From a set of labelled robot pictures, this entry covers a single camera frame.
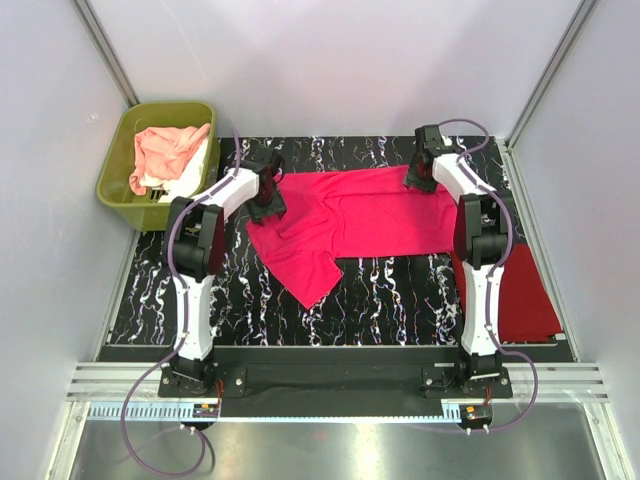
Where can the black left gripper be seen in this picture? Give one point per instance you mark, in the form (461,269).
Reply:
(275,208)

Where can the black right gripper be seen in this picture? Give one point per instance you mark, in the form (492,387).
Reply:
(429,186)

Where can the bright pink t shirt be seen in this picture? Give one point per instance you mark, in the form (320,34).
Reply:
(366,213)

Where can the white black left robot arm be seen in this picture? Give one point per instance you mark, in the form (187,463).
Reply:
(194,250)

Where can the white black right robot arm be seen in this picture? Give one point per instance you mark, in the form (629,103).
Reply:
(483,239)

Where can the white cloth in tub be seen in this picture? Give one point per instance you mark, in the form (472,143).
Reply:
(188,183)

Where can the peach pink cloth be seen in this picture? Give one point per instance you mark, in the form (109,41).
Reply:
(162,154)

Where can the olive green plastic tub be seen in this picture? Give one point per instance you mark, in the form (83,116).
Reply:
(145,212)

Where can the dark red folded t shirt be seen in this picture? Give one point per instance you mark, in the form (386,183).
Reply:
(526,314)

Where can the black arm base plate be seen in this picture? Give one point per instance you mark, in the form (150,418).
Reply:
(412,355)

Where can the white slotted cable duct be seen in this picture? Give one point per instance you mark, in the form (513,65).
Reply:
(418,410)

